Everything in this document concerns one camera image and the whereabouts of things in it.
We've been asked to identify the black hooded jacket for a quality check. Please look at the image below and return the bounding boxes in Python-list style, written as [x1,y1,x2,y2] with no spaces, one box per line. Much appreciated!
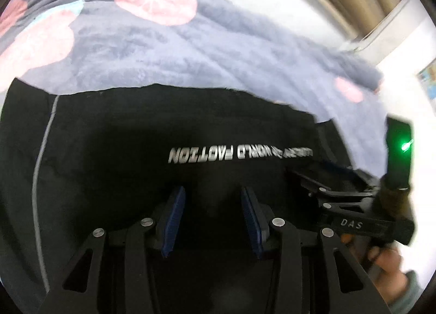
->
[1,80,387,313]

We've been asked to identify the person's right hand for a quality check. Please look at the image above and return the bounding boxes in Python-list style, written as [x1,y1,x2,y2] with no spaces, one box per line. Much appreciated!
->
[341,234,409,304]

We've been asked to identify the grey green right sleeve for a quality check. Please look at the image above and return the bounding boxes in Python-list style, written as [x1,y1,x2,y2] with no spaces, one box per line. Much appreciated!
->
[389,270,423,314]

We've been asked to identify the grey floral bed blanket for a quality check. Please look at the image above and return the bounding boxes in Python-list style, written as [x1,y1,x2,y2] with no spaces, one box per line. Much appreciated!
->
[1,0,387,177]

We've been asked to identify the colourful wall map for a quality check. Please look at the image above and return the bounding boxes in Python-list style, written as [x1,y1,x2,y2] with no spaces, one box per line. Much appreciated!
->
[417,59,436,108]

